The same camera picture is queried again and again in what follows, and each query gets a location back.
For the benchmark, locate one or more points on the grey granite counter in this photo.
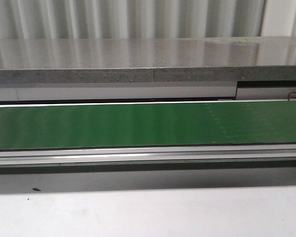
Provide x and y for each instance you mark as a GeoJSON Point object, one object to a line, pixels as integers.
{"type": "Point", "coordinates": [43, 61]}

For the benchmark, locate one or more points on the green conveyor belt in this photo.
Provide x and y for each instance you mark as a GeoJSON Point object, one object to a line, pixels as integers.
{"type": "Point", "coordinates": [146, 124]}

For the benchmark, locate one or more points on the white pleated curtain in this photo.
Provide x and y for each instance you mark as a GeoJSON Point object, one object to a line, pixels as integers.
{"type": "Point", "coordinates": [146, 19]}

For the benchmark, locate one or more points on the aluminium conveyor frame rail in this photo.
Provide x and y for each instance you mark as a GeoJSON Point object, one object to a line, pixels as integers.
{"type": "Point", "coordinates": [31, 157]}

